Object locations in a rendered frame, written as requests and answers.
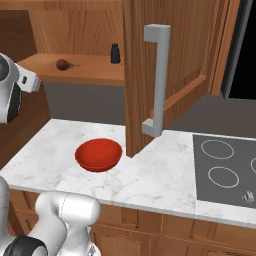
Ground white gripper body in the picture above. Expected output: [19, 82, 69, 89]
[32, 75, 43, 94]

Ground brown pear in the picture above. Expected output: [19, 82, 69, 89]
[55, 58, 81, 72]

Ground wooden cabinet door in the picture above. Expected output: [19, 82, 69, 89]
[0, 9, 53, 170]
[122, 0, 242, 158]

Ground red bowl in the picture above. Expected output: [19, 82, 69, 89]
[74, 138, 124, 173]

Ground black bottle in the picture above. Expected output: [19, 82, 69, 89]
[110, 42, 122, 65]

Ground wooden base cabinets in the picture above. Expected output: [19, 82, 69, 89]
[5, 189, 256, 256]

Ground grey hob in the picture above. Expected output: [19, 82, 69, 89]
[191, 133, 256, 211]

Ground black range hood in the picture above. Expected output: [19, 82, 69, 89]
[221, 0, 256, 101]

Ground silver hob knob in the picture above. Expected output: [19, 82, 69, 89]
[242, 190, 256, 204]

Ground grey cabinet door handle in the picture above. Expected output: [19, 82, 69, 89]
[141, 24, 172, 138]

